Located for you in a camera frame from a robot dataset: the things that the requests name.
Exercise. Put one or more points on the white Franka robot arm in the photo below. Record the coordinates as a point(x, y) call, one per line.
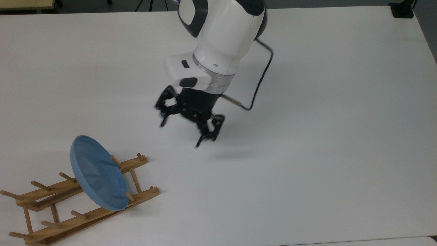
point(225, 34)

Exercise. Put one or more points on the black tripod legs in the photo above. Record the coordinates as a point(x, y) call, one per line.
point(150, 4)

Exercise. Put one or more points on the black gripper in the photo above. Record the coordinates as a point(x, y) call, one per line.
point(198, 104)

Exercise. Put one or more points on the wooden plate rack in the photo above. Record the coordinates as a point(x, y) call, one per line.
point(68, 223)

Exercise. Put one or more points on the blue plastic plate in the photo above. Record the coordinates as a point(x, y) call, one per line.
point(97, 174)

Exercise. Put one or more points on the black pole with clamp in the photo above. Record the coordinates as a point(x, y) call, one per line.
point(402, 8)

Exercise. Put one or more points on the light wood desk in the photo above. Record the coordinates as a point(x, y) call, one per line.
point(24, 4)

